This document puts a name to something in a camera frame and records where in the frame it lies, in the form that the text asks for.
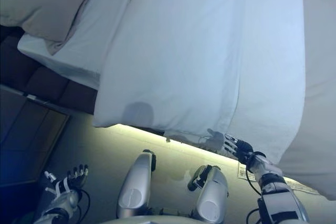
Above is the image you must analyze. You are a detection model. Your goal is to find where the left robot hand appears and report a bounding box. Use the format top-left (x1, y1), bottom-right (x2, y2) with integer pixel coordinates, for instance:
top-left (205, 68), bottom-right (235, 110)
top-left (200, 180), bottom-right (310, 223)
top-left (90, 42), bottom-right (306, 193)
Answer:
top-left (44, 164), bottom-right (89, 196)

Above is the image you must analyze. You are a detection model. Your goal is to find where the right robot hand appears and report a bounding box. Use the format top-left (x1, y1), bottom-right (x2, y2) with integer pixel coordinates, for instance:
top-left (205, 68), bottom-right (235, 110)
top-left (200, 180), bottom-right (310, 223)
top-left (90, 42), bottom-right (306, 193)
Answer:
top-left (223, 133), bottom-right (255, 163)

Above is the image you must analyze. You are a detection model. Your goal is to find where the white duvet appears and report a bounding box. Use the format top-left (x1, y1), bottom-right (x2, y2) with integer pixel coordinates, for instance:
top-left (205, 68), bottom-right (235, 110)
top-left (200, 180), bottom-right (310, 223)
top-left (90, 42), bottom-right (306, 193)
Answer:
top-left (93, 0), bottom-right (336, 201)

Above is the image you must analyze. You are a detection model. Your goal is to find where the white fitted bed sheet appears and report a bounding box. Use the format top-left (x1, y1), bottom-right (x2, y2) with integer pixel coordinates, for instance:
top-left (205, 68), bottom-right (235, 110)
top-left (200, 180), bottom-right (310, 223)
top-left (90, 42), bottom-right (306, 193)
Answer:
top-left (17, 0), bottom-right (137, 89)

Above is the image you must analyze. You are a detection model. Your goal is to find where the dark right robot foot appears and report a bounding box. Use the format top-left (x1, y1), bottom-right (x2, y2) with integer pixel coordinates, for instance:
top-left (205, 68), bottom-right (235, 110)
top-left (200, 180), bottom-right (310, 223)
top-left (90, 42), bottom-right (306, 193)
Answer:
top-left (187, 165), bottom-right (221, 191)

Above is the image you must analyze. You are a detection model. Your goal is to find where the dark robot foot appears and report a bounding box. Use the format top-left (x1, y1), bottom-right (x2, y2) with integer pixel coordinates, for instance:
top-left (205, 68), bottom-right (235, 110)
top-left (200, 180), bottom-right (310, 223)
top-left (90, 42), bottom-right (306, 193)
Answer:
top-left (143, 150), bottom-right (159, 173)
top-left (187, 165), bottom-right (221, 191)

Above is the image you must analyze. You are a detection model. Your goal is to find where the silver right robot leg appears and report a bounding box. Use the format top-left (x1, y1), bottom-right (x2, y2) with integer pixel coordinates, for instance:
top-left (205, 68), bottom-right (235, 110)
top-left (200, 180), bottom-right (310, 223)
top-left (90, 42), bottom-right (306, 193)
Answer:
top-left (195, 167), bottom-right (229, 220)

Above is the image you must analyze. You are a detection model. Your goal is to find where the silver robot leg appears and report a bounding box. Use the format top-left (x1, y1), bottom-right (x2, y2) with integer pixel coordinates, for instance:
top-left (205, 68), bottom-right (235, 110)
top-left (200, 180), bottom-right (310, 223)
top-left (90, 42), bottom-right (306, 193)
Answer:
top-left (116, 152), bottom-right (156, 220)
top-left (195, 167), bottom-right (229, 220)

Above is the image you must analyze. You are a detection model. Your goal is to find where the wooden nightstand cabinet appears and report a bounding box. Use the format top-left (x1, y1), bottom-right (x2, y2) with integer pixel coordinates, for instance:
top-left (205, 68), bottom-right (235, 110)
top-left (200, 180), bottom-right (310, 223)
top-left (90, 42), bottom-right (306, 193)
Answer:
top-left (0, 87), bottom-right (71, 186)

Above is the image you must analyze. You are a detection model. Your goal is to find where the silver left robot leg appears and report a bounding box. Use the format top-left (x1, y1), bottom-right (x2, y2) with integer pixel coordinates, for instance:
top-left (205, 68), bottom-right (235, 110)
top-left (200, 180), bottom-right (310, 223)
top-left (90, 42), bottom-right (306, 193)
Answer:
top-left (116, 152), bottom-right (156, 220)

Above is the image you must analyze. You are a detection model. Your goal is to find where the dark left robot foot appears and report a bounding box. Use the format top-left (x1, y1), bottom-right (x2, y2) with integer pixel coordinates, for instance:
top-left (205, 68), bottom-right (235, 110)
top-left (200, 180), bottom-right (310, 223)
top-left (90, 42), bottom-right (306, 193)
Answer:
top-left (143, 150), bottom-right (159, 173)

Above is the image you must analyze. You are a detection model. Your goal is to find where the silver robot torso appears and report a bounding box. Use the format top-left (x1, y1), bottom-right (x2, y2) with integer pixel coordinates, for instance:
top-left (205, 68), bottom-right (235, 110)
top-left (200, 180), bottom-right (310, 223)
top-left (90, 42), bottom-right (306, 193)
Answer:
top-left (104, 213), bottom-right (211, 224)

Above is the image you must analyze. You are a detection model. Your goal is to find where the white shelf board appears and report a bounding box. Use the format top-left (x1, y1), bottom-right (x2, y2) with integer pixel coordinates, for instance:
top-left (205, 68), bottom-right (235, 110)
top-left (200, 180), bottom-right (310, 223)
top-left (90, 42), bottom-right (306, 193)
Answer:
top-left (0, 84), bottom-right (66, 116)

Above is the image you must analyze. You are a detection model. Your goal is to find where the beige pillow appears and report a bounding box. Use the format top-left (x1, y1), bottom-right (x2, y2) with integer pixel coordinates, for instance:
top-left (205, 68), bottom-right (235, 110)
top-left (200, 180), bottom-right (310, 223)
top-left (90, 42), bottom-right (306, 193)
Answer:
top-left (0, 0), bottom-right (106, 57)

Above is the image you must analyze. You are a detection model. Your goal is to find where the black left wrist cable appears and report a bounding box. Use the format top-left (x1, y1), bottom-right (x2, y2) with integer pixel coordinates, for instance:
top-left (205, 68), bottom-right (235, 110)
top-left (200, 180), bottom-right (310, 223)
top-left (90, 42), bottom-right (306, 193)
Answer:
top-left (78, 189), bottom-right (92, 216)

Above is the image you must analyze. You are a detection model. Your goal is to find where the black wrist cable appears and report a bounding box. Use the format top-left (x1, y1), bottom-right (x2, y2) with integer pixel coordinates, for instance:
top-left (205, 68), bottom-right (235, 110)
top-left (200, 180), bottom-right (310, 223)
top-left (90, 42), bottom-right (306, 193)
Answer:
top-left (244, 166), bottom-right (264, 224)
top-left (78, 189), bottom-right (92, 216)

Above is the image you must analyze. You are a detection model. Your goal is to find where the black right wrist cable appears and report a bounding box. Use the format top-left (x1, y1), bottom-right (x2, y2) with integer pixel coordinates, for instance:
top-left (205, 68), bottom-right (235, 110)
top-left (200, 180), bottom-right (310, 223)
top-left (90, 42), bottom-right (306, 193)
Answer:
top-left (244, 166), bottom-right (264, 224)

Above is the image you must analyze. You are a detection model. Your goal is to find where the dark brown bed frame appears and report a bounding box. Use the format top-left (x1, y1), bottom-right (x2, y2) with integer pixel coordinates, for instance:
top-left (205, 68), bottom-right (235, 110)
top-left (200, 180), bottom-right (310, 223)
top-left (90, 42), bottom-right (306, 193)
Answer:
top-left (0, 24), bottom-right (100, 115)

